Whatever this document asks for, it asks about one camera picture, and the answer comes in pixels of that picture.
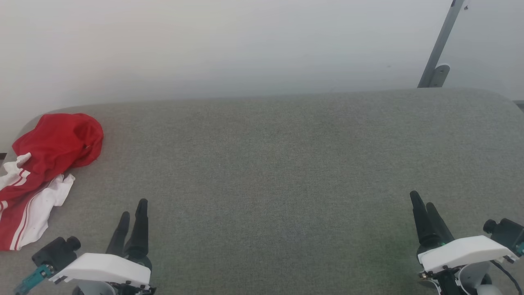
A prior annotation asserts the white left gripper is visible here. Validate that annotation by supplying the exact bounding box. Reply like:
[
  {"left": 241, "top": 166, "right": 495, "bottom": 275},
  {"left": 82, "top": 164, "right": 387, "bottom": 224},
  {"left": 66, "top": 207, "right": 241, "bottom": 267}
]
[{"left": 48, "top": 199, "right": 156, "bottom": 293}]

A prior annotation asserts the red and white jersey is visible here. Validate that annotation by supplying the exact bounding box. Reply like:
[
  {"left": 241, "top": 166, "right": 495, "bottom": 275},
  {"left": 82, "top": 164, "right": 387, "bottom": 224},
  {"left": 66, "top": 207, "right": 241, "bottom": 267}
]
[{"left": 0, "top": 113, "right": 104, "bottom": 251}]

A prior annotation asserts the teal left camera connector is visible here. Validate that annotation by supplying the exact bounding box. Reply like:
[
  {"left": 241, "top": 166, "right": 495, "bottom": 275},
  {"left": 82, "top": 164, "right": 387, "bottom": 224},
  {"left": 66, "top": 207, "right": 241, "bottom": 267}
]
[{"left": 14, "top": 264, "right": 54, "bottom": 295}]

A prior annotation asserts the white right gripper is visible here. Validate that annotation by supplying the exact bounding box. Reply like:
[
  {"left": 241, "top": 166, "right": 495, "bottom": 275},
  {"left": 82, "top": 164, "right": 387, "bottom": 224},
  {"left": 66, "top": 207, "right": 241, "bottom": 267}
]
[{"left": 410, "top": 191, "right": 518, "bottom": 275}]

